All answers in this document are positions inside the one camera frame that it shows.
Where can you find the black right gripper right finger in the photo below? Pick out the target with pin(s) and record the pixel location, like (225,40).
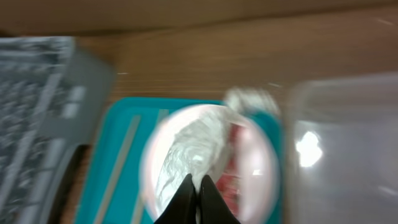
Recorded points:
(213,209)

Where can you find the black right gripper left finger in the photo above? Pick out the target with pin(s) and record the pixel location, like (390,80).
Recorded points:
(183,205)

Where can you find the red snack wrapper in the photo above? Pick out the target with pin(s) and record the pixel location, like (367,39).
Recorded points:
(229,183)

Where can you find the white tissue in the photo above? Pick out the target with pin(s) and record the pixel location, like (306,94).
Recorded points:
(202,146)

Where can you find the right wooden chopstick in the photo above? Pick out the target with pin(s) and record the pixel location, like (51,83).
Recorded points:
(140,200)

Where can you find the wooden chopstick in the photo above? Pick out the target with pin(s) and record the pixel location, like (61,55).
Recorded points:
(140,200)
(117,169)

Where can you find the large white plate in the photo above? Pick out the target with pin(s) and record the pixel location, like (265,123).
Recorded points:
(258,165)

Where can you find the teal plastic tray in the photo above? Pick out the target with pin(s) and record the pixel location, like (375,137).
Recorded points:
(134,141)

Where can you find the left wooden chopstick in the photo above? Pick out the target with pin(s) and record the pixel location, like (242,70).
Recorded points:
(117,169)

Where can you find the clear plastic bin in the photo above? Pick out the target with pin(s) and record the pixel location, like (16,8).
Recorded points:
(341,163)

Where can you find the grey dish rack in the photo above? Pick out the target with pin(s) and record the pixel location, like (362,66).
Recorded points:
(52,95)

